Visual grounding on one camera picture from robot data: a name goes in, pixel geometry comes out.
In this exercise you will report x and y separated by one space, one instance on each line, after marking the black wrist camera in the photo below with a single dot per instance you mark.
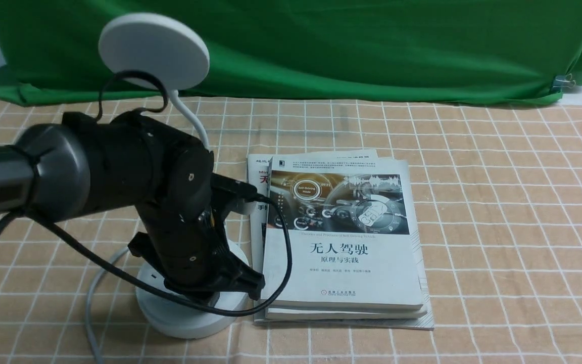
231 195

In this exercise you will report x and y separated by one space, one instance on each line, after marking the checkered beige tablecloth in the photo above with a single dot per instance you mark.
498 198

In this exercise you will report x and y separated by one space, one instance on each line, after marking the green backdrop cloth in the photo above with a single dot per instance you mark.
472 52

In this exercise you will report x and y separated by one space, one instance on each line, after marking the white round desk lamp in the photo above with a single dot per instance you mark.
179 59

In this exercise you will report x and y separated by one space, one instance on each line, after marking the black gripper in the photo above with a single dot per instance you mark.
193 256

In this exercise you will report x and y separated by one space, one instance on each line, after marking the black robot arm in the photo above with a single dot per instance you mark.
81 167

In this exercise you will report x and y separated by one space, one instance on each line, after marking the top white self-driving book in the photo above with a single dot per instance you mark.
344 228

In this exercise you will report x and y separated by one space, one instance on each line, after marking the middle white book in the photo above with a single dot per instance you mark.
292 314

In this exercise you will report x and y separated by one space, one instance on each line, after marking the bottom white paperback book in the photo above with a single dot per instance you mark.
257 173

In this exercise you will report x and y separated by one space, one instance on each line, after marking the silver binder clip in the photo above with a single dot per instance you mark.
563 82

